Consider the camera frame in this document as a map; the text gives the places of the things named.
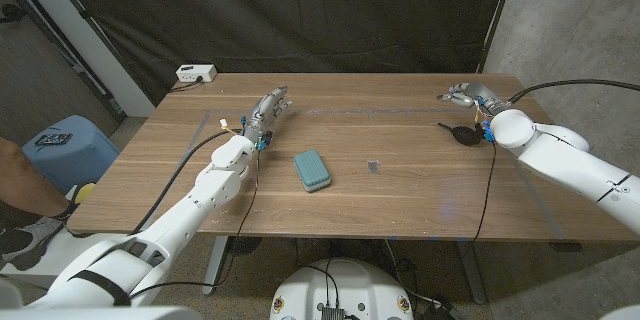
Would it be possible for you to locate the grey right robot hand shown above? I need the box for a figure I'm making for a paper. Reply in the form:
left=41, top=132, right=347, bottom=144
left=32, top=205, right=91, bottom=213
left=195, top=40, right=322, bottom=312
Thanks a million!
left=437, top=81, right=511, bottom=119

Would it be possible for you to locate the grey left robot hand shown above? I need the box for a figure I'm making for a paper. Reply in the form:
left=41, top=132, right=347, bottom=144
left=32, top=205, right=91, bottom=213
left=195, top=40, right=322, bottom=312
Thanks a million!
left=242, top=84, right=294, bottom=152

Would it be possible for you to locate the teal rectangular sponge block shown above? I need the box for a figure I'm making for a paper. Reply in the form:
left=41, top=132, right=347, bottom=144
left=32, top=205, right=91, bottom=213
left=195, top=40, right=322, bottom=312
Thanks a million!
left=293, top=148, right=333, bottom=194

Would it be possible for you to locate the white power strip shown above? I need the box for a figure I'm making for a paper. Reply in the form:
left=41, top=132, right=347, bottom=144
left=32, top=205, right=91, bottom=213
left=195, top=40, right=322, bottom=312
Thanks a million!
left=175, top=63, right=218, bottom=84

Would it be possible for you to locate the black backdrop stand pole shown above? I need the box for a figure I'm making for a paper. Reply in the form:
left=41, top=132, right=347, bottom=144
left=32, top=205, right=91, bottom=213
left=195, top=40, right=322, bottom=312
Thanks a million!
left=477, top=0, right=520, bottom=74

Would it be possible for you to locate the grey tape outline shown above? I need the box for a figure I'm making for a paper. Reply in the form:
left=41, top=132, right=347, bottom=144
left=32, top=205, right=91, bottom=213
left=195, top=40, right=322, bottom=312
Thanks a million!
left=144, top=108, right=566, bottom=239

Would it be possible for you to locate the black backdrop cloth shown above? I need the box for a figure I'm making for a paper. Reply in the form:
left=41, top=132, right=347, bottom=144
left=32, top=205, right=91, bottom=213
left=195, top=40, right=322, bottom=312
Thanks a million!
left=49, top=0, right=509, bottom=106

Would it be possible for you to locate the black round floor fan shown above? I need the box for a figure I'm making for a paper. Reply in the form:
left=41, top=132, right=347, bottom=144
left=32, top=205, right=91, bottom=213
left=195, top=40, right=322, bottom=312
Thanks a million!
left=227, top=236, right=264, bottom=257

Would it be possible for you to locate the grey table leg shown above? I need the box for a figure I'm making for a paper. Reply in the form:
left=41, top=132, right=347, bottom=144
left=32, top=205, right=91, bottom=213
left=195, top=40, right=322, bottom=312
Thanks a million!
left=201, top=235, right=231, bottom=296
left=454, top=239, right=487, bottom=305

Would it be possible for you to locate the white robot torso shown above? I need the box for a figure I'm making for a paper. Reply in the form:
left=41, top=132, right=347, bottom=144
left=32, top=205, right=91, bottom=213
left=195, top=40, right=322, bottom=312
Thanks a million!
left=269, top=258, right=415, bottom=320

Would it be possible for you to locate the yellow round object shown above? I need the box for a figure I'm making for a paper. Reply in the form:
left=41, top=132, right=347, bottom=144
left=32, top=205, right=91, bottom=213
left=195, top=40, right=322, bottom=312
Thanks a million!
left=72, top=182, right=96, bottom=206

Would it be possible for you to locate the white pillar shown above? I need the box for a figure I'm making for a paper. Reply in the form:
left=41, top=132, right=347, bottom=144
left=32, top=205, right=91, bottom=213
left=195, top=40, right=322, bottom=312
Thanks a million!
left=7, top=0, right=156, bottom=119

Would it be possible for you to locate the black slanted stand bar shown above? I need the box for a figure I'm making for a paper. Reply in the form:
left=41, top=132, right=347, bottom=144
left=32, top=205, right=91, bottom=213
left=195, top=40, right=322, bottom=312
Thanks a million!
left=0, top=0, right=126, bottom=121

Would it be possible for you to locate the black phone with pattern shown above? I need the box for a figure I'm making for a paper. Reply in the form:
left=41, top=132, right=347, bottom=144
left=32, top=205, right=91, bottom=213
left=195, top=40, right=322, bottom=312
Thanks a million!
left=34, top=132, right=74, bottom=147

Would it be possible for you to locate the white floor platform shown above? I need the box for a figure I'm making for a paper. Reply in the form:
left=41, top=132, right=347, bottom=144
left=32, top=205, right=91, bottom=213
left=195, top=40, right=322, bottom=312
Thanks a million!
left=0, top=229, right=136, bottom=289

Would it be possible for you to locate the person's bare leg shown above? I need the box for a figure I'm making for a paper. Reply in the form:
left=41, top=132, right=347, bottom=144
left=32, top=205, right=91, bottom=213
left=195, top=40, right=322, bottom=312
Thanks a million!
left=0, top=137, right=64, bottom=216

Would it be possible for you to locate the grey and black shoe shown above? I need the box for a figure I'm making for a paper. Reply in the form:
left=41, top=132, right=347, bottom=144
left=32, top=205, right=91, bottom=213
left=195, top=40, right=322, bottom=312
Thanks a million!
left=0, top=202, right=76, bottom=272

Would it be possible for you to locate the black power strip cable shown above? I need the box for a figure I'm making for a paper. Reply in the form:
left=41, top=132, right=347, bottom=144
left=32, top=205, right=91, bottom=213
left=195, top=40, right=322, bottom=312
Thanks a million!
left=169, top=77, right=205, bottom=94

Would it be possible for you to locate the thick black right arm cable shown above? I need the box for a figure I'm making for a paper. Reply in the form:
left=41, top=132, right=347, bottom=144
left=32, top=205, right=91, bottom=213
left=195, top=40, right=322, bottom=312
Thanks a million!
left=507, top=78, right=640, bottom=106

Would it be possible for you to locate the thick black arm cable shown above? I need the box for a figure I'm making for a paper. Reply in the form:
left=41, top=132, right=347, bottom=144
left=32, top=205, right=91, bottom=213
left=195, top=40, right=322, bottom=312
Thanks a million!
left=507, top=78, right=640, bottom=106
left=130, top=129, right=244, bottom=235

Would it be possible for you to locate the thin black left wrist cable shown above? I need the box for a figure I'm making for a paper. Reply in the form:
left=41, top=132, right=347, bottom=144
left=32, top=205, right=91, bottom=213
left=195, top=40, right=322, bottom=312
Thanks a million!
left=129, top=148, right=261, bottom=301

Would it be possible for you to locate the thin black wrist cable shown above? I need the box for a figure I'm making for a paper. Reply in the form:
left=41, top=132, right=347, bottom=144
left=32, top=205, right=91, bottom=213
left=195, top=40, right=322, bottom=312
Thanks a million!
left=472, top=140, right=497, bottom=241
left=129, top=148, right=261, bottom=301

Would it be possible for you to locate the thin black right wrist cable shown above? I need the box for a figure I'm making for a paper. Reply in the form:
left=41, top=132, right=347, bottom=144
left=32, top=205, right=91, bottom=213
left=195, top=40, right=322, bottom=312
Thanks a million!
left=472, top=140, right=497, bottom=241

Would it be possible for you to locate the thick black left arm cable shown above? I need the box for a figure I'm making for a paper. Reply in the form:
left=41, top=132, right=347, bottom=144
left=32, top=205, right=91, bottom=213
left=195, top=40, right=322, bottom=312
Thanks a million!
left=130, top=129, right=244, bottom=235

